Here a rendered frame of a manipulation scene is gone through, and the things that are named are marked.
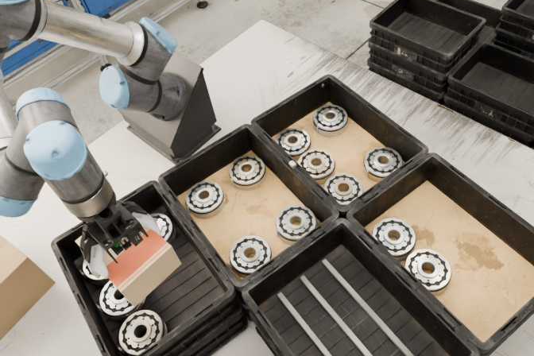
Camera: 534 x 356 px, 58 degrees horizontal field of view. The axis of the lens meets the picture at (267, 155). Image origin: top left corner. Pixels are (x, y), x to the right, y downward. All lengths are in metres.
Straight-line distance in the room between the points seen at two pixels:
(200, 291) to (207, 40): 2.26
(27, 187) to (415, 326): 0.83
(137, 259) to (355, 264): 0.53
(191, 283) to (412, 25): 1.64
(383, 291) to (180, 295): 0.48
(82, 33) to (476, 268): 1.06
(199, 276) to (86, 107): 1.99
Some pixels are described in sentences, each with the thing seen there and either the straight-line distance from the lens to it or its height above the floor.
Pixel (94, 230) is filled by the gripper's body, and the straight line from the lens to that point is 0.87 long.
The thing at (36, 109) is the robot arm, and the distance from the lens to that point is 0.81.
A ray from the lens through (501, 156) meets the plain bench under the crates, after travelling 1.62.
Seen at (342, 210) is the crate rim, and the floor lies 0.93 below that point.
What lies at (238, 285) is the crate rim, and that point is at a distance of 1.09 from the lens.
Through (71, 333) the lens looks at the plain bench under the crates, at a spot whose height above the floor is 0.70.
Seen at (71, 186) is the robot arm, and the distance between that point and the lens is 0.74.
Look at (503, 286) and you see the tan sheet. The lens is 1.24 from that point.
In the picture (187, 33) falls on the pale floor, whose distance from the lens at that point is 3.34.
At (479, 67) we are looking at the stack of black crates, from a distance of 2.39.
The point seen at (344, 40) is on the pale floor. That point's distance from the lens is 3.09.
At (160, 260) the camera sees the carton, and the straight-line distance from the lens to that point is 0.95.
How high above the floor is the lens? 1.91
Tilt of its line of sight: 51 degrees down
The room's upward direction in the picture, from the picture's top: 10 degrees counter-clockwise
